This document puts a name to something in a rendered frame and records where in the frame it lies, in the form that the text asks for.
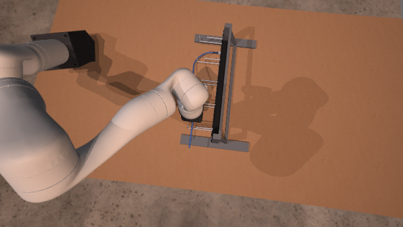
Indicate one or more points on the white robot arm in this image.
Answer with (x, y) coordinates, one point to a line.
(37, 157)

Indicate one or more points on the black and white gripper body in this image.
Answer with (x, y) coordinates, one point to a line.
(197, 117)

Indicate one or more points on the grey metal rack with black panel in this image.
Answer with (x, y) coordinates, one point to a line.
(216, 141)

